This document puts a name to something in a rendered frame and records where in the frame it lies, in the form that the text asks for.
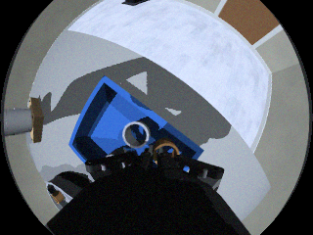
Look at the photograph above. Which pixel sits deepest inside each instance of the blue plastic crate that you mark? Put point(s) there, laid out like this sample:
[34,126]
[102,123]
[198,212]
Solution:
[98,130]

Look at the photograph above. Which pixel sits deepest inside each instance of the bronze bushing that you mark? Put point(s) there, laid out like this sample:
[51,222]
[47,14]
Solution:
[165,142]
[58,196]

